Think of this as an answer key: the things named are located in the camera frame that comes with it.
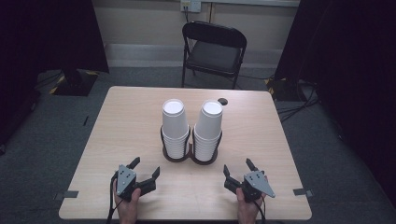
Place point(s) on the black double cup holder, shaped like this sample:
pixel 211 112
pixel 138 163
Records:
pixel 189 154

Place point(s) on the white wall outlet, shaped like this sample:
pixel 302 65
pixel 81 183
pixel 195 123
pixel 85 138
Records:
pixel 190 5

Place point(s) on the stack of white cups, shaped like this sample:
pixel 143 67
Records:
pixel 208 127
pixel 174 124

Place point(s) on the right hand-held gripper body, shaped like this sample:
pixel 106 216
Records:
pixel 257 183

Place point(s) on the black stand base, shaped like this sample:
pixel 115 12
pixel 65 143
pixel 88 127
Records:
pixel 76 84
pixel 285 90

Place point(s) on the person's left hand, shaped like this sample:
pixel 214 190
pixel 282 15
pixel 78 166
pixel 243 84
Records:
pixel 127 210

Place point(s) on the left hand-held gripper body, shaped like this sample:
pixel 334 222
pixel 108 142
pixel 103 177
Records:
pixel 126 180

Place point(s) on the person's right hand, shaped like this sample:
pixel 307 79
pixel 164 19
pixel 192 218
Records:
pixel 247 211

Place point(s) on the black curtain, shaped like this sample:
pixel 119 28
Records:
pixel 351 62
pixel 46 34

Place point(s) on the black folding chair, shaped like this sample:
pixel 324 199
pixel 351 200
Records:
pixel 214 56

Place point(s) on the grey tape strip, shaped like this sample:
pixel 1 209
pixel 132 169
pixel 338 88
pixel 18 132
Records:
pixel 302 192
pixel 67 194

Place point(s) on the black round table grommet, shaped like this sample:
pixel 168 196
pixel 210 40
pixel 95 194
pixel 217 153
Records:
pixel 222 101

